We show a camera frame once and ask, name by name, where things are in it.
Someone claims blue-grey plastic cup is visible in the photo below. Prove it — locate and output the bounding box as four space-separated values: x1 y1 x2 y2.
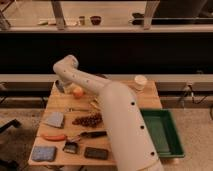
55 80 65 93

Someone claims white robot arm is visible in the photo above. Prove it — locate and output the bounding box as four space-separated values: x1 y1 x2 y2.
53 55 164 171

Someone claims green plastic tray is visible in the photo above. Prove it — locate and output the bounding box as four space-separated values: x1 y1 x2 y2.
141 109 185 159

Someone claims yellow banana bunch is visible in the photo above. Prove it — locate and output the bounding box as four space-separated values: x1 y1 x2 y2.
90 98 100 110

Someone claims orange apple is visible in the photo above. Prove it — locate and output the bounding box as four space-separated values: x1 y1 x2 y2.
72 87 84 99

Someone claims white paper cup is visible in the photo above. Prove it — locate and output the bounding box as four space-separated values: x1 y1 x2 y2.
134 75 148 91

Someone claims bunch of dark grapes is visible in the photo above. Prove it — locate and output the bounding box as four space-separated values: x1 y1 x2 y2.
72 113 102 128

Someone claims metal spoon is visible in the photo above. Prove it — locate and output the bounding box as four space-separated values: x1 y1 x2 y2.
68 107 91 112

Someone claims wooden table board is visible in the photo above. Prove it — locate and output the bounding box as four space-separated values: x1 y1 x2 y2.
28 79 183 167

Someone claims grey-blue sponge block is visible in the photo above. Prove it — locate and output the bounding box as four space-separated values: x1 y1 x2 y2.
44 112 64 128

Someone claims dark bowl on shelf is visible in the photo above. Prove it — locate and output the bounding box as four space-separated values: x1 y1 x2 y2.
90 16 102 26

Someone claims orange carrot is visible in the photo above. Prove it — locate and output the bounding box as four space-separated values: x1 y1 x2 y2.
41 134 67 141

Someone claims black rectangular block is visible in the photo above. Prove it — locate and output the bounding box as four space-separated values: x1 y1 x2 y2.
84 147 108 160

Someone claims small green can on shelf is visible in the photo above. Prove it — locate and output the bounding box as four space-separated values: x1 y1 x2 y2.
79 16 86 26

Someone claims dark object on shelf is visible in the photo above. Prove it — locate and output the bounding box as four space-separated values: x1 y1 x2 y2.
132 13 144 20

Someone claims black-handled knife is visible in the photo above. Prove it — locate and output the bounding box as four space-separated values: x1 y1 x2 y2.
67 131 107 142

